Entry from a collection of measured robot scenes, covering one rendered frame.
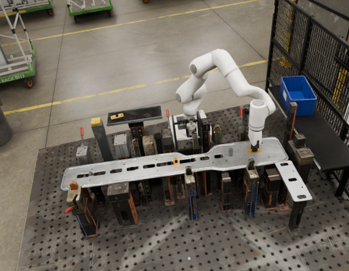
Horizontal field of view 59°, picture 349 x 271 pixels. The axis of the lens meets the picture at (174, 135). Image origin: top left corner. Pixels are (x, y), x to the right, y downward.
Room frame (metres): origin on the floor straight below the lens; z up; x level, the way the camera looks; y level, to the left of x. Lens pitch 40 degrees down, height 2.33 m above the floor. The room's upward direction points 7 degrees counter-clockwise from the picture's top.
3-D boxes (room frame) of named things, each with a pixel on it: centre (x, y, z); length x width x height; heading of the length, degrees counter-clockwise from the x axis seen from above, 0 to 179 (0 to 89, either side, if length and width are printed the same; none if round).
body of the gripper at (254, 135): (1.30, -0.46, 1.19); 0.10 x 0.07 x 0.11; 1
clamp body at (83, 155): (1.50, 0.60, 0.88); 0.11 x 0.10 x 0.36; 1
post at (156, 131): (1.55, 0.11, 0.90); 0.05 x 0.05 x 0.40; 1
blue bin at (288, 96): (1.75, -0.88, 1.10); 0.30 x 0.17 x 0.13; 172
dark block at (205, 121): (1.56, -0.21, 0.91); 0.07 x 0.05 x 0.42; 1
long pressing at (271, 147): (1.33, 0.03, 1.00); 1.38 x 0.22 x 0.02; 91
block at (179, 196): (1.36, 0.01, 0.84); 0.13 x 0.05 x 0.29; 1
